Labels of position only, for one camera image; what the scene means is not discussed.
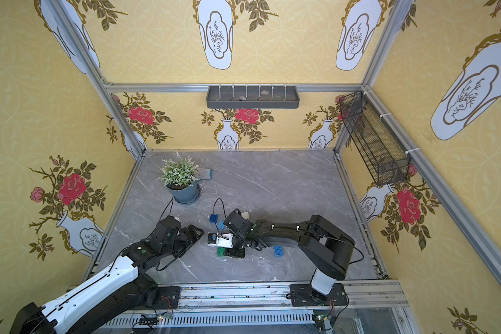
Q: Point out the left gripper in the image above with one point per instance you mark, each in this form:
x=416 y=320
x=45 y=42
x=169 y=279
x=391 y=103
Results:
x=184 y=237

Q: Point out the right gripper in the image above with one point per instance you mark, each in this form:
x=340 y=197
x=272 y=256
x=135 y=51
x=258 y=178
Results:
x=236 y=240

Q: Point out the long green lego brick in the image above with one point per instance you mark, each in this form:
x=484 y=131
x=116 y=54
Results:
x=220 y=251

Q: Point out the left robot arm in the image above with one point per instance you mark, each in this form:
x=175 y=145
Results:
x=123 y=285

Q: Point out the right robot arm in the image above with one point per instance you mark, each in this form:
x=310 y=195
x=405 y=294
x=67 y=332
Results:
x=329 y=248

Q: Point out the long blue lego brick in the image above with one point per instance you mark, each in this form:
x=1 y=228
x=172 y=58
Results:
x=278 y=251

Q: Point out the potted plant grey pot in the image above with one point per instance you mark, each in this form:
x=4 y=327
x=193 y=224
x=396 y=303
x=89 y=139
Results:
x=179 y=177

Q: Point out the grey teal sponge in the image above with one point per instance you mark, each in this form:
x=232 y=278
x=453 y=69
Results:
x=204 y=173

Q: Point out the aluminium rail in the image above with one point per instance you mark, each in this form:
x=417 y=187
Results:
x=373 y=307

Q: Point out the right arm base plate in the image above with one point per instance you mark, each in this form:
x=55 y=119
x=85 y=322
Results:
x=304 y=295

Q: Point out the grey wall tray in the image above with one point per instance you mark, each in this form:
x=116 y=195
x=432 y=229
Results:
x=259 y=96

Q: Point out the black wire mesh basket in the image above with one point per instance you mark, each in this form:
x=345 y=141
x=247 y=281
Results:
x=379 y=148

